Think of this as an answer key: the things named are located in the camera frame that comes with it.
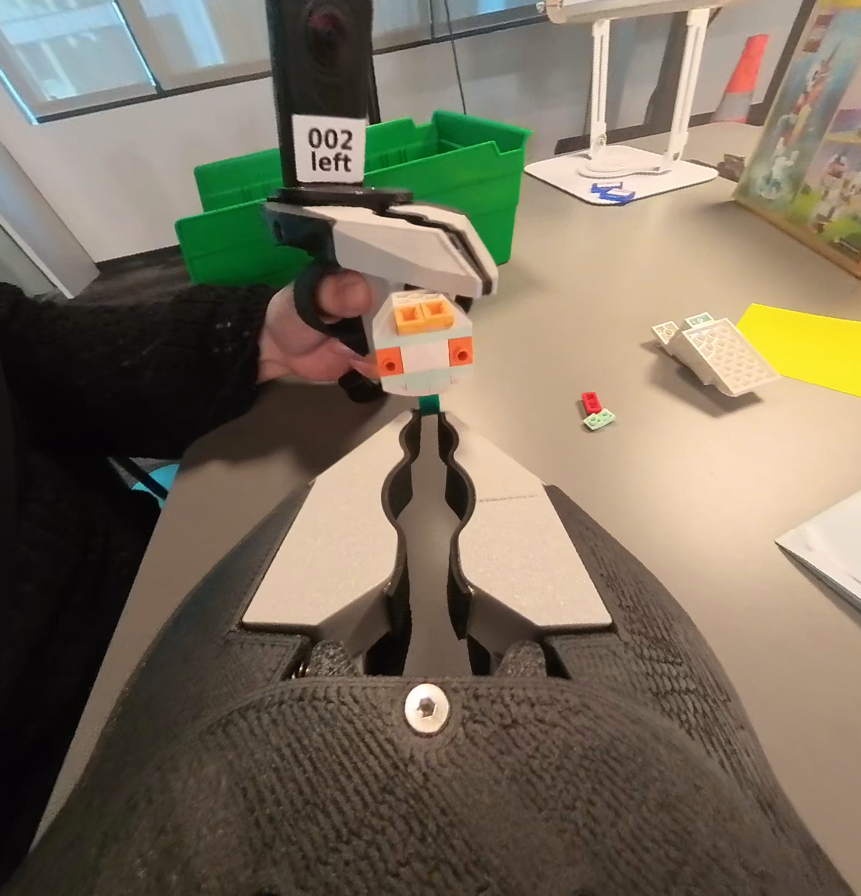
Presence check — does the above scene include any glass window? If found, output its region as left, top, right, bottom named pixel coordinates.
left=0, top=0, right=547, bottom=126

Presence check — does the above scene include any green plastic bin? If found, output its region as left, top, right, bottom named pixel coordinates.
left=175, top=111, right=533, bottom=288

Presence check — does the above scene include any black hanging cable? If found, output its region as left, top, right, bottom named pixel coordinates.
left=445, top=0, right=475, bottom=117

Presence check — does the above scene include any lego set box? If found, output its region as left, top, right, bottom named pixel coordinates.
left=733, top=0, right=861, bottom=282

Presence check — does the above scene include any yellow paper sheet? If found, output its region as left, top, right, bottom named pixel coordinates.
left=735, top=302, right=861, bottom=401

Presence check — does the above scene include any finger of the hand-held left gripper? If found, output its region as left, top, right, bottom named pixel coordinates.
left=329, top=210, right=493, bottom=299
left=392, top=203, right=501, bottom=295

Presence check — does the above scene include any person's left hand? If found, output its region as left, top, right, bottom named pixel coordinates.
left=257, top=269, right=384, bottom=386

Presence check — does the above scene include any white document stand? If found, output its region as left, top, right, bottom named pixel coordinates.
left=525, top=0, right=724, bottom=205

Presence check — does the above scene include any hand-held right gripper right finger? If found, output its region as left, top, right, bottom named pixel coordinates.
left=439, top=412, right=614, bottom=674

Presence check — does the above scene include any teal plastic part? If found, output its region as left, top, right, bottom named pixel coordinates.
left=131, top=462, right=177, bottom=499

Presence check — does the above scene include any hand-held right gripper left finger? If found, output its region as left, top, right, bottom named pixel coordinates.
left=241, top=410, right=413, bottom=674

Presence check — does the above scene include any orange traffic cone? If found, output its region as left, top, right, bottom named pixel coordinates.
left=714, top=34, right=769, bottom=124

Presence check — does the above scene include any person's torso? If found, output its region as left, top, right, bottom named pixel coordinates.
left=0, top=420, right=171, bottom=896

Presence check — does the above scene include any pale blue instruction booklet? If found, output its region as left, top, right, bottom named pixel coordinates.
left=775, top=480, right=861, bottom=624

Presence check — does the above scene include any white and orange lego assembly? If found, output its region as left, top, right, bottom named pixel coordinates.
left=371, top=287, right=475, bottom=400

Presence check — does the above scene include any white lego roof assembly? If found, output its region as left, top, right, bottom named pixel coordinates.
left=650, top=314, right=782, bottom=399

